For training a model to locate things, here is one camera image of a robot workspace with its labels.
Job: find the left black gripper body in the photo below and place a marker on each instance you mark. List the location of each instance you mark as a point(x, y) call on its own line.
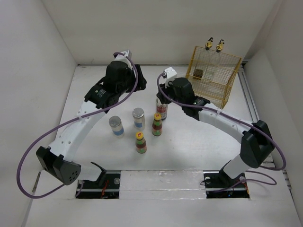
point(139, 85)

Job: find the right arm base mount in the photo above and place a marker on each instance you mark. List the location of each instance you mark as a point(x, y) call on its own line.
point(217, 187)

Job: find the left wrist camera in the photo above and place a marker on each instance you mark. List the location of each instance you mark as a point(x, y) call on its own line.
point(122, 56)

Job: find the dark liquid square bottle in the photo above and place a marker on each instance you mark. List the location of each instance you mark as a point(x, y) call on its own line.
point(203, 60)

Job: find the yellow cap sauce bottle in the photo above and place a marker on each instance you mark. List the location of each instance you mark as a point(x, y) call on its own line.
point(157, 125)
point(140, 143)

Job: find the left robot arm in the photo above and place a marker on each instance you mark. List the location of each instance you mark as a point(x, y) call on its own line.
point(57, 158)

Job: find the clear square oil bottle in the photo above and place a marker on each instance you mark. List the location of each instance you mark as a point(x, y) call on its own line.
point(214, 61)

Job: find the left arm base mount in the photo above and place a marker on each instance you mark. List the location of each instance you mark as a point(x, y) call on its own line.
point(107, 186)

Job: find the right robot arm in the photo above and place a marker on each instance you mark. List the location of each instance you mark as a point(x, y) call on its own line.
point(254, 137)

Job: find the blue label shaker jar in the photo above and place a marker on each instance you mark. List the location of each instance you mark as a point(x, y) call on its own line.
point(139, 118)

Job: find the red label clear bottle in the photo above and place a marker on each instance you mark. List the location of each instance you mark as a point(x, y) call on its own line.
point(161, 109)

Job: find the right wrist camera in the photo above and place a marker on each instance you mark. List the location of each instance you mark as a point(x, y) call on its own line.
point(169, 74)

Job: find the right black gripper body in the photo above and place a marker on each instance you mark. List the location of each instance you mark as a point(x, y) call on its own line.
point(169, 91)

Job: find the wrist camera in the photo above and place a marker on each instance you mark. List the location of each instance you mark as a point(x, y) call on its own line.
point(122, 56)
point(169, 74)

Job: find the yellow wire rack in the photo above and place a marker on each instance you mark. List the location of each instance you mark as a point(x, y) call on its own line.
point(218, 90)

